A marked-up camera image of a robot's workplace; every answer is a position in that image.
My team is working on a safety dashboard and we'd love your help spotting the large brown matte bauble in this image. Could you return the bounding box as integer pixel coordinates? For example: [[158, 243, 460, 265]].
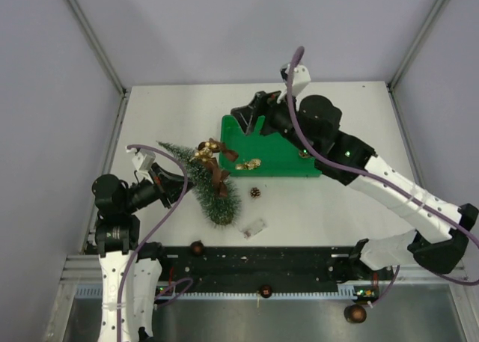
[[190, 240, 205, 257]]

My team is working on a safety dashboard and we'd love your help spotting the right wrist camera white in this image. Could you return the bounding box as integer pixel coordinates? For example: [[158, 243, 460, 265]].
[[280, 64, 311, 97]]

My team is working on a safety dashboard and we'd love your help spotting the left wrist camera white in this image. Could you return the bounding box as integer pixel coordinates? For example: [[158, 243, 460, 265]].
[[126, 147, 156, 171]]

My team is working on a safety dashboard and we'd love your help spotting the left aluminium frame post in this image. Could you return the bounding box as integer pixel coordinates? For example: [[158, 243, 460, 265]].
[[64, 0, 126, 96]]

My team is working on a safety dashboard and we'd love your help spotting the aluminium frame post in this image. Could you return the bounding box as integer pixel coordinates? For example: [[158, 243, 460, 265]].
[[387, 0, 450, 94], [64, 0, 126, 96]]

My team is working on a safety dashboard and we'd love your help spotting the clear battery box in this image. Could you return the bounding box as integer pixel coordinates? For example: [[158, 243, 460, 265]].
[[241, 219, 267, 239]]

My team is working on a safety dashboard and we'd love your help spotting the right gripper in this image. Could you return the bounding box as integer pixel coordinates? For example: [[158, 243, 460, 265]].
[[231, 86, 317, 159]]

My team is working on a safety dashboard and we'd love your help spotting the brown ribbon pine cone decoration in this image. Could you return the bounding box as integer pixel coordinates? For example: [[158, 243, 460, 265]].
[[190, 138, 239, 198]]

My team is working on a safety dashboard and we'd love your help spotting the small brown shiny bauble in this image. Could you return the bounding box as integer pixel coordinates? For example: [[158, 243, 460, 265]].
[[258, 284, 273, 299]]

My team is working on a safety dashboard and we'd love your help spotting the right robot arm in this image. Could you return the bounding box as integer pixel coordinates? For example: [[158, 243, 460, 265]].
[[231, 91, 478, 279]]

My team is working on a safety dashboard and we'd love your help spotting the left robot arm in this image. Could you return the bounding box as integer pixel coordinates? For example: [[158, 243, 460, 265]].
[[92, 163, 195, 341]]

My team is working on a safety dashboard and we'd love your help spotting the white cable duct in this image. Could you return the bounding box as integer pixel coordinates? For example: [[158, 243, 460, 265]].
[[76, 280, 379, 302]]

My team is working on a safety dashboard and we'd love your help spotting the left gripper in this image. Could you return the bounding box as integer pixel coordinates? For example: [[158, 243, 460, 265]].
[[122, 162, 198, 213]]

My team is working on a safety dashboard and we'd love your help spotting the small green christmas tree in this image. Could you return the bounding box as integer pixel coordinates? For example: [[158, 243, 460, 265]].
[[158, 141, 242, 228]]

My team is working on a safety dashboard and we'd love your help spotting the gold ribbed ornament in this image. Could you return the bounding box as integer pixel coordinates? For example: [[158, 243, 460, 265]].
[[245, 159, 261, 170]]

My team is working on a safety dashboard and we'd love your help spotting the right aluminium frame post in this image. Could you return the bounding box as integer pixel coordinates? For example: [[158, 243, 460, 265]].
[[387, 0, 450, 94]]

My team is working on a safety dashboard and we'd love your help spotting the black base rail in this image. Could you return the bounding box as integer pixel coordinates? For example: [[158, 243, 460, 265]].
[[157, 246, 393, 293]]

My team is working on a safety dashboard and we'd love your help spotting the green plastic tray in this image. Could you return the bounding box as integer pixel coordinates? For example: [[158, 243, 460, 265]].
[[219, 115, 322, 177]]

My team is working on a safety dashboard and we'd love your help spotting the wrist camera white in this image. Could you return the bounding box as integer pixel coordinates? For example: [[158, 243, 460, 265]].
[[126, 147, 156, 171], [280, 64, 311, 97]]

